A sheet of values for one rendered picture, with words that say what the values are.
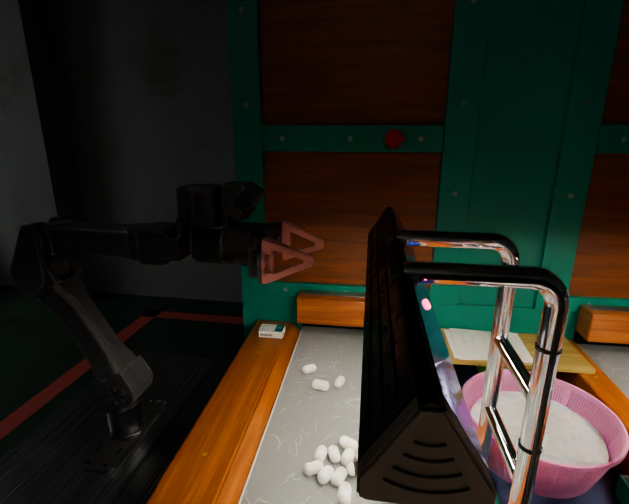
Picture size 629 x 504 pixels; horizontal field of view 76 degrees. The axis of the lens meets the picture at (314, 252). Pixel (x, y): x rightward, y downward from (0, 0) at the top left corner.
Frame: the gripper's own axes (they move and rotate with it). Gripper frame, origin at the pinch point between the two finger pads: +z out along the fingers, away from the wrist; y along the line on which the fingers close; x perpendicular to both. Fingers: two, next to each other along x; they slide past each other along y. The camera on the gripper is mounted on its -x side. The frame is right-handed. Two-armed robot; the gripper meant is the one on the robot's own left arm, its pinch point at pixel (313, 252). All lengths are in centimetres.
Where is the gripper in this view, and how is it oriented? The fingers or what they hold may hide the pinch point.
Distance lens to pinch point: 64.3
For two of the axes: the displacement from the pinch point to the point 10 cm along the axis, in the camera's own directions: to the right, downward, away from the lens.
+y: 1.7, -2.8, 9.4
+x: -0.1, 9.6, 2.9
